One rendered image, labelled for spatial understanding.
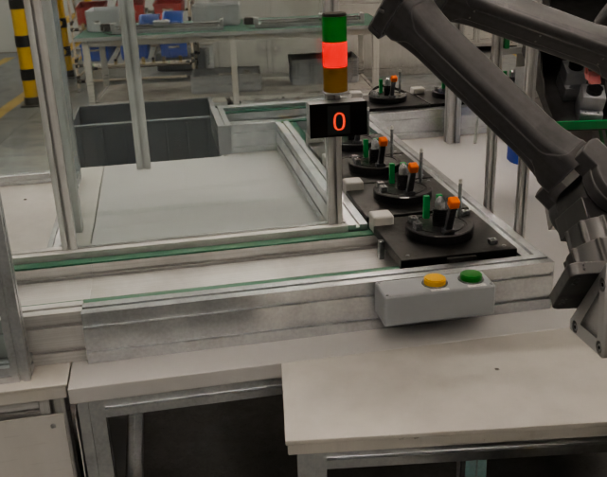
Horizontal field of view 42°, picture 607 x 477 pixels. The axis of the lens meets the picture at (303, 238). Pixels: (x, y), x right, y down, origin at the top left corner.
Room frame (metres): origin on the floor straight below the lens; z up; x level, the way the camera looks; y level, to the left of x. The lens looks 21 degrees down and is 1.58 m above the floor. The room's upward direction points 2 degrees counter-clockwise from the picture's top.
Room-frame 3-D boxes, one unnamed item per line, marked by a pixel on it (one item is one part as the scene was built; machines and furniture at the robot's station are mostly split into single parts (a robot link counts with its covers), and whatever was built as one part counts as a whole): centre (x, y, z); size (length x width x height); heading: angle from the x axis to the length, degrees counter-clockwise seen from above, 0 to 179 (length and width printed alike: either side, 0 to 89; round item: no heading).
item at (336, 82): (1.63, -0.08, 1.28); 0.05 x 0.05 x 0.05
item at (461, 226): (1.55, -0.29, 0.98); 0.14 x 0.14 x 0.02
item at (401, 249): (1.55, -0.29, 0.96); 0.24 x 0.24 x 0.02; 10
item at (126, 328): (1.35, -0.04, 0.91); 0.89 x 0.06 x 0.11; 100
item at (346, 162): (2.04, -0.20, 1.01); 0.24 x 0.24 x 0.13; 10
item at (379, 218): (1.63, -0.17, 0.97); 0.05 x 0.05 x 0.04; 10
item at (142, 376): (1.99, -0.21, 0.84); 1.50 x 1.41 x 0.03; 100
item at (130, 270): (1.52, 0.01, 0.91); 0.84 x 0.28 x 0.10; 100
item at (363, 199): (1.80, -0.24, 1.01); 0.24 x 0.24 x 0.13; 10
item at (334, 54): (1.63, -0.08, 1.33); 0.05 x 0.05 x 0.05
